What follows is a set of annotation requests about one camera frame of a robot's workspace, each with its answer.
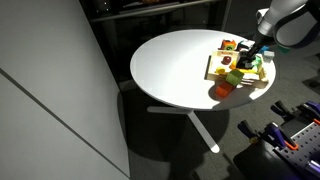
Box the white grey block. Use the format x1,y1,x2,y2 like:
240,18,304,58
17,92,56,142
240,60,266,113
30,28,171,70
262,50,276,63

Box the white table pedestal base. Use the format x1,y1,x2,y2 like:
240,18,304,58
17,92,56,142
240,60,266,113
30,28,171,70
146,105,221,154

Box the dark purple spring clamp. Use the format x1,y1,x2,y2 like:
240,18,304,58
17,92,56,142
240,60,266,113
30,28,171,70
237,119,265,145

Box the yellow toy banana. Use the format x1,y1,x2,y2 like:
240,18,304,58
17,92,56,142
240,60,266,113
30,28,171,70
237,67,257,75

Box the toy orange fruit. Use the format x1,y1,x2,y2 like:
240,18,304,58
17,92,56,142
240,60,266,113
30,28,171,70
229,60,240,71

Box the purple clamp with orange handle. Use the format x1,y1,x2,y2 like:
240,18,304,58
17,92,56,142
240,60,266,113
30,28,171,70
297,100,320,127
262,121,300,152

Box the perforated metal breadboard plate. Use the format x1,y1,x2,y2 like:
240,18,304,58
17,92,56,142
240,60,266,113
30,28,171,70
273,121,320,168

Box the black zebra letter plush cube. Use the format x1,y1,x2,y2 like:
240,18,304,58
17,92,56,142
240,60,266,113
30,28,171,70
237,56,256,70

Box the black robot stand top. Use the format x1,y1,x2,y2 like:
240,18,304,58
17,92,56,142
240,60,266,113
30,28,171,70
232,139,320,180

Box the black white triangle plush cube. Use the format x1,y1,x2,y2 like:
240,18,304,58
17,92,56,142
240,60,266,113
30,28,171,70
235,39,256,53

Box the dark red toy plum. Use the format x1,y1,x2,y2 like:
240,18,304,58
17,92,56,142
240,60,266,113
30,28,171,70
221,55,233,66

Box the wooden slatted tray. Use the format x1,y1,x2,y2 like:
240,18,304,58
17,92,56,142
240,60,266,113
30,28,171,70
204,49,270,90

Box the dark shelf unit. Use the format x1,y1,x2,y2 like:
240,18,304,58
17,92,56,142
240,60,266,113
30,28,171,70
87,0,222,24

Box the yellow-green block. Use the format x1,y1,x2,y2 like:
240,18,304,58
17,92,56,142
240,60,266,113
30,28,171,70
225,68,245,87

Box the orange block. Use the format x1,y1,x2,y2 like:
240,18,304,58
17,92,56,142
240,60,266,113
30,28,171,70
214,81,235,99

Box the blue block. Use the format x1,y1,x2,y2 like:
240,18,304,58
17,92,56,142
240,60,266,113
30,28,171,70
258,44,270,55

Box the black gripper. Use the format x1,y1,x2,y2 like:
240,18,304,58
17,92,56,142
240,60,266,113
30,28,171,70
241,46,261,61

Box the orange number nine plush cube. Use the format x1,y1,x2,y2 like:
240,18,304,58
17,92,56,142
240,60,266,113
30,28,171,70
219,38,238,52

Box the black spring clamp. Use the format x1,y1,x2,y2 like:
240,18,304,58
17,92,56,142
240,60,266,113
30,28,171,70
270,99,300,122

